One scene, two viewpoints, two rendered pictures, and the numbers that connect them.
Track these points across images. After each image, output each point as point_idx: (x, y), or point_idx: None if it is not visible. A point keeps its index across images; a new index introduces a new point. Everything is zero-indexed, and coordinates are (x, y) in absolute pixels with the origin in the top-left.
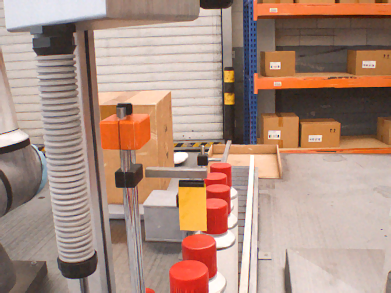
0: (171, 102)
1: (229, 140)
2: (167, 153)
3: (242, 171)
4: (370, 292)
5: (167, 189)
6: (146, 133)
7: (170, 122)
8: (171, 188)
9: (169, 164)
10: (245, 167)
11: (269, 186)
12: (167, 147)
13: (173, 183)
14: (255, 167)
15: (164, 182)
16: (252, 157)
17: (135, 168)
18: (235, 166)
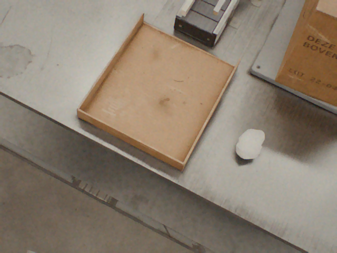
0: (309, 18)
1: (216, 8)
2: (304, 13)
3: (205, 5)
4: None
5: (296, 23)
6: None
7: (304, 23)
8: (290, 25)
9: (295, 32)
10: (193, 18)
11: (170, 8)
12: (307, 6)
13: (286, 38)
14: (180, 13)
15: (304, 5)
16: (188, 1)
17: None
18: (204, 25)
